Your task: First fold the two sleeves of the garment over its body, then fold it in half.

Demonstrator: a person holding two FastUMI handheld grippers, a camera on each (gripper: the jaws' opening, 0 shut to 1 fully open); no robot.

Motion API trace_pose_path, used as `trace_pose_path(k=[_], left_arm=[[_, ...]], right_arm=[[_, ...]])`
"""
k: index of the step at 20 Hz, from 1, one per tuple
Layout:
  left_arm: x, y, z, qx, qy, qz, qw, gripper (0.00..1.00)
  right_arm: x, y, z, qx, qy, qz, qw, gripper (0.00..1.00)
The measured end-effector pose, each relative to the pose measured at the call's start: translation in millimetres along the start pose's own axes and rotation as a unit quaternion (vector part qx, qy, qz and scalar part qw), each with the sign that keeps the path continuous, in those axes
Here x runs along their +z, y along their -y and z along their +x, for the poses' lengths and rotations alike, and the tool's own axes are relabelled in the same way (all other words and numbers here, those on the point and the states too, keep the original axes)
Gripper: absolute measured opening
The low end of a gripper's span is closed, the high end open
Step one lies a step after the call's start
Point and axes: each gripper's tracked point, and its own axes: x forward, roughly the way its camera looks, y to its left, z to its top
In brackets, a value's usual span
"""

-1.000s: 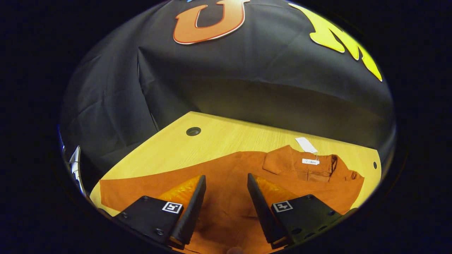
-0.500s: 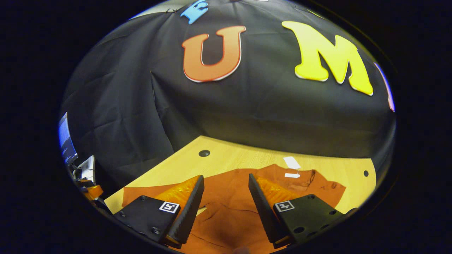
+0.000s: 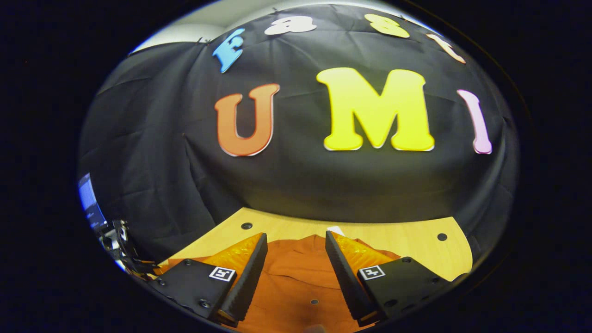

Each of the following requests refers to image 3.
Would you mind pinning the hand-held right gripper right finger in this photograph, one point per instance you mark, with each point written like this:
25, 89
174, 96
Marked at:
344, 282

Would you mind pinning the black backdrop cloth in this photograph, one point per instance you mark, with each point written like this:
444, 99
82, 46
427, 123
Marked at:
296, 185

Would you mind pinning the grey metal rig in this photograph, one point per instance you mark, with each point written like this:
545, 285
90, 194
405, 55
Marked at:
120, 240

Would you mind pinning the rust orange button-up garment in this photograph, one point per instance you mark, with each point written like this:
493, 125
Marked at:
296, 277

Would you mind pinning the white paper hang tag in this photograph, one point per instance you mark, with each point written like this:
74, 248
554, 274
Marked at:
335, 229

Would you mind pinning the blue screen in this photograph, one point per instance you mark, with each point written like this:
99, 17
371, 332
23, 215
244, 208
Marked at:
90, 199

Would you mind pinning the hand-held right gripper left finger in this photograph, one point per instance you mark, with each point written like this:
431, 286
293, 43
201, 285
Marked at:
249, 282

